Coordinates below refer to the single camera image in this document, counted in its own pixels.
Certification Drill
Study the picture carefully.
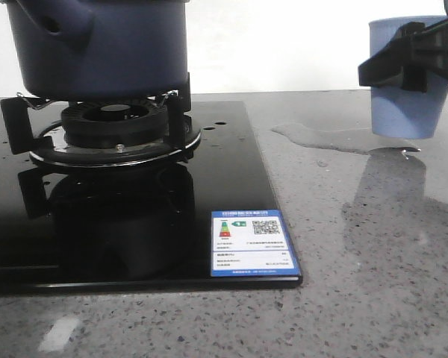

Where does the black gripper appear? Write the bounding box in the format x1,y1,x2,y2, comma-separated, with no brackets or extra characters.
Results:
358,19,448,92

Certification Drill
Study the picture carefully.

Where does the light blue ribbed cup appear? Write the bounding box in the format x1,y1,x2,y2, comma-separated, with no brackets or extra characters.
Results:
369,16,448,139

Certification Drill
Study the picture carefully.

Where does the spilled water puddle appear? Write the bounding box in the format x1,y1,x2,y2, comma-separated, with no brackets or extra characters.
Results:
272,123,421,154

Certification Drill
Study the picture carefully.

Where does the black pot support grate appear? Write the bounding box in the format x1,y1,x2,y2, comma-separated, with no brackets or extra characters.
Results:
0,81,202,169

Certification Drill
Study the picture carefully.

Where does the dark blue cooking pot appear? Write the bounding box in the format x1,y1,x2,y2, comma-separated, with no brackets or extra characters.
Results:
4,1,187,101

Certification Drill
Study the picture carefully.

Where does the blue energy label sticker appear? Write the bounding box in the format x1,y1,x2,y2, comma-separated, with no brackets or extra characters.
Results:
211,210,301,277

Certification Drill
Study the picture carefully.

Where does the black burner head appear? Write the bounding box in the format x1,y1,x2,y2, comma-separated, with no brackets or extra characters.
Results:
61,100,168,148

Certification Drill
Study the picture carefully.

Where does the black glass gas stove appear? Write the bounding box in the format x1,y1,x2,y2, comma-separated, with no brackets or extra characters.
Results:
0,101,303,295

